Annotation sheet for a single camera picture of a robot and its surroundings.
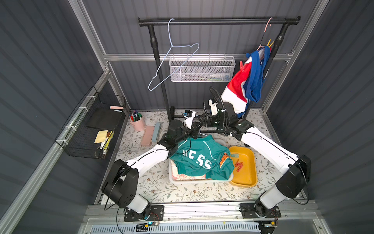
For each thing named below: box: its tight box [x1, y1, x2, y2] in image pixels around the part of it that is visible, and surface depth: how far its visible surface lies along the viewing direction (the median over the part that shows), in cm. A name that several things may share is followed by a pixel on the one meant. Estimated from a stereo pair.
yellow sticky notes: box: [93, 129, 110, 144], surface depth 74 cm
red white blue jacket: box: [221, 46, 272, 118], surface depth 69 cm
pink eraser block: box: [141, 125, 155, 147], surface depth 104 cm
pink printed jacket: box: [170, 159, 206, 181], surface depth 80 cm
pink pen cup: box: [129, 112, 146, 132], surface depth 103 cm
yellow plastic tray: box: [229, 146, 258, 187], surface depth 90 cm
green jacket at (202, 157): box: [169, 135, 235, 181], surface depth 80 cm
